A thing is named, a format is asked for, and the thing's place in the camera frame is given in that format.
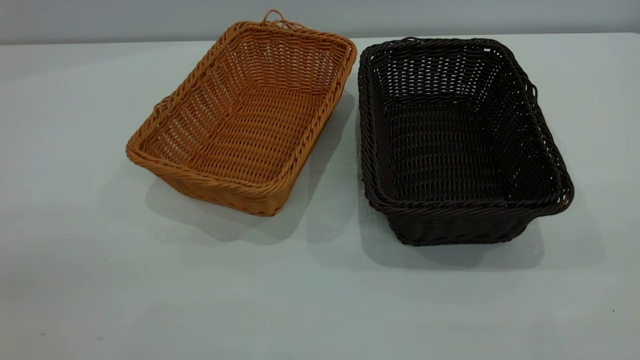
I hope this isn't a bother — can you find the light brown wicker basket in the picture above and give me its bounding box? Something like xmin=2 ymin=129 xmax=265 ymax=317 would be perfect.
xmin=125 ymin=9 xmax=358 ymax=217

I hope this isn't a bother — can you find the dark brown wicker basket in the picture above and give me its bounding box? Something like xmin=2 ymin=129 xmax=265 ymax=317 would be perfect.
xmin=357 ymin=36 xmax=576 ymax=247

